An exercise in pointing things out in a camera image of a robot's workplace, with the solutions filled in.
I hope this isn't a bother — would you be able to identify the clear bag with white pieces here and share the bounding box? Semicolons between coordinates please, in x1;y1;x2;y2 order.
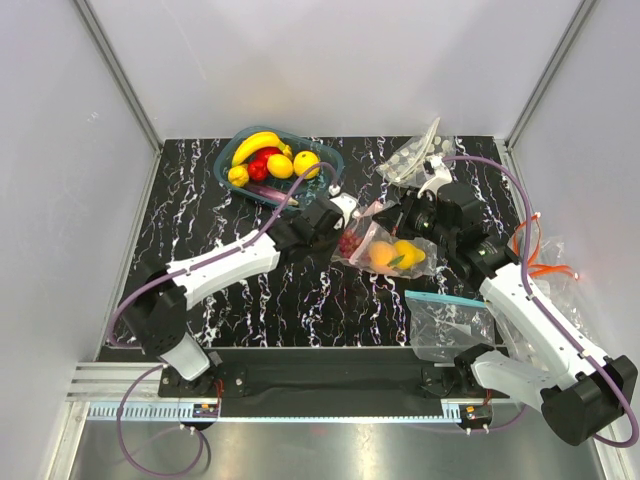
376;117;455;188

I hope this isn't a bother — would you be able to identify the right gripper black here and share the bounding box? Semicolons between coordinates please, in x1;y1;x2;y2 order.
372;186;456;251

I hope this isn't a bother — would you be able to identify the orange fruit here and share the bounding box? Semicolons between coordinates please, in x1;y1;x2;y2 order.
293;150;320;177

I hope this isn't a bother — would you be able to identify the pink zip top bag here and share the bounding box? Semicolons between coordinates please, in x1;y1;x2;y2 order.
331;201;437;279

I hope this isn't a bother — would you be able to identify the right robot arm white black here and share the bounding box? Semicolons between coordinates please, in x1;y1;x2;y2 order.
373;183;639;448

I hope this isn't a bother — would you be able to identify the white cable duct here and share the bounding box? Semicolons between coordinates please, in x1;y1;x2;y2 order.
87;401;462;424

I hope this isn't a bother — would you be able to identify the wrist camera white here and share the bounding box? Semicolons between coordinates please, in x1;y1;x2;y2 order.
330;193;358;227
417;156;453;198

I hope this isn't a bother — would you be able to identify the blue zip top bag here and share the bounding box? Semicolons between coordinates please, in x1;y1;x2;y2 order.
405;290;496;363

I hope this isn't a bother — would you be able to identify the purple grape bunch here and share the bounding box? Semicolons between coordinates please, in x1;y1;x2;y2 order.
338;230;362;258

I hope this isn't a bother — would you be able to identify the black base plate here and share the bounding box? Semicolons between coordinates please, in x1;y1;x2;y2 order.
158;347;503;412

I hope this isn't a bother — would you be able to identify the teal plastic fruit tray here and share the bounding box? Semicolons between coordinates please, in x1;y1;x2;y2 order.
214;126;344;207

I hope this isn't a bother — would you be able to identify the red pepper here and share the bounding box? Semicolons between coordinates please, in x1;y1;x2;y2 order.
248;147;281;182

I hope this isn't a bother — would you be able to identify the yellow banana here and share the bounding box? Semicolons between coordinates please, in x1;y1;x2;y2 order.
231;131;293;167

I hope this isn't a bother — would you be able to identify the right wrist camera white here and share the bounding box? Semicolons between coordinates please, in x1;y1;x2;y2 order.
417;156;453;198

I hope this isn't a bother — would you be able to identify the orange zip top bag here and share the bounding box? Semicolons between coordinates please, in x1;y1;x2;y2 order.
528;212;580;317

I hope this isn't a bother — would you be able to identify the orange peach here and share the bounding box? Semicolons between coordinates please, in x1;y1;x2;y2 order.
368;241;397;273

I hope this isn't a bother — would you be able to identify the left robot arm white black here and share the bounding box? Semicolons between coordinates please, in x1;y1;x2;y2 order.
116;194;357;396

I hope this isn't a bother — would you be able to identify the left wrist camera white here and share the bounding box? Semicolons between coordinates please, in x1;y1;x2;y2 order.
330;193;358;227

